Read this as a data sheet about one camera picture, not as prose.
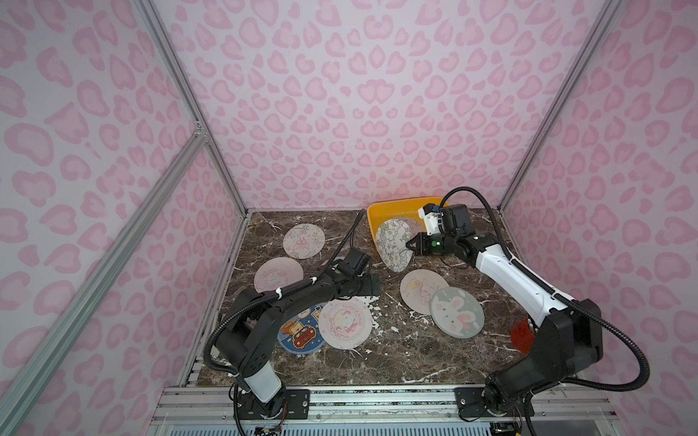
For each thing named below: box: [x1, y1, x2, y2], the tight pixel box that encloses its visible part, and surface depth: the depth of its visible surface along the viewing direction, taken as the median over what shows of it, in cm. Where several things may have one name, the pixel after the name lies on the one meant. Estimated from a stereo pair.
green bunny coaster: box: [429, 287, 486, 339], surface depth 92 cm
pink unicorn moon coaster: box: [399, 268, 450, 316], surface depth 98 cm
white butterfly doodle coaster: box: [282, 223, 326, 260], surface depth 112 cm
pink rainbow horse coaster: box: [318, 296, 374, 350], surface depth 90 cm
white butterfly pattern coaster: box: [375, 218, 414, 273], surface depth 90 cm
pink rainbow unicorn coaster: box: [253, 257, 305, 294], surface depth 103 cm
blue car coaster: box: [277, 301, 328, 356], surface depth 87 cm
